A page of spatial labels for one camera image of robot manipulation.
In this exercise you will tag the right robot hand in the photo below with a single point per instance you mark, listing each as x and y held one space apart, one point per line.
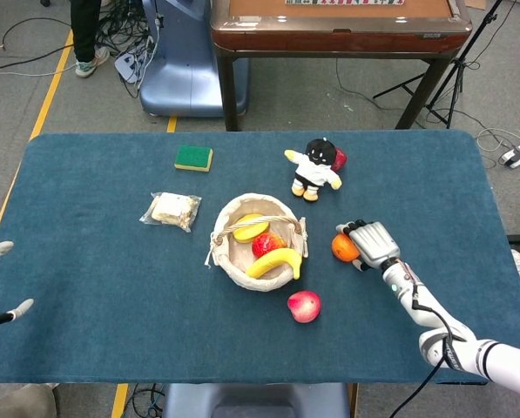
375 244

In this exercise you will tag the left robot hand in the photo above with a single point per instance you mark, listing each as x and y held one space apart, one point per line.
0 249

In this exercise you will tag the orange fruit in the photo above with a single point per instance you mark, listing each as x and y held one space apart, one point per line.
342 250

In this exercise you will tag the wicker basket with cloth liner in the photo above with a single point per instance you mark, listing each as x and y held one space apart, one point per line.
233 265

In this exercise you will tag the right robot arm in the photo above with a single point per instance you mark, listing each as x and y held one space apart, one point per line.
481 355

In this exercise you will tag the dark red apple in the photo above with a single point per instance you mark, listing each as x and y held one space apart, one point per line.
340 160

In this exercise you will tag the black plush doll white shirt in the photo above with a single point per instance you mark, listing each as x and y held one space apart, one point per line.
314 172

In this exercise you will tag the pink peach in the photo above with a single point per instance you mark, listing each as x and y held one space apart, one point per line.
304 307

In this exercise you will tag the yellow toy banana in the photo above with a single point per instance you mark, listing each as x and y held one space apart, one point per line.
272 261

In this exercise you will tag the red toy fruit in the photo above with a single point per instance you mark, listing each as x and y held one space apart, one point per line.
266 244

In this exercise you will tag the blue tablecloth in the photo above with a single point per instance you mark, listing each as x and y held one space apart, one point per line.
111 283

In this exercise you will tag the yellow toy mango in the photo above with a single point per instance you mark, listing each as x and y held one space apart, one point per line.
251 231

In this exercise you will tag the wrapped bread packet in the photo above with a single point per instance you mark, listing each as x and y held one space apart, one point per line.
172 211

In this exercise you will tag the black tripod stand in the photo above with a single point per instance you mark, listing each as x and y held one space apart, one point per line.
460 65

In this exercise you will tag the green and yellow sponge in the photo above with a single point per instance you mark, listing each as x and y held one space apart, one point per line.
193 157

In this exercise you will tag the brown mahjong table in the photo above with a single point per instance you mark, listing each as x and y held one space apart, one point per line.
338 30

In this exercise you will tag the white power strip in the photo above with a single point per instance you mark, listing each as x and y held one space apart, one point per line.
129 65

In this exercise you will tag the person leg with sneaker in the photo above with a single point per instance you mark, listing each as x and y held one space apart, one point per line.
84 30

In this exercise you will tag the blue machine base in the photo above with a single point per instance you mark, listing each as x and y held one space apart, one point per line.
185 65

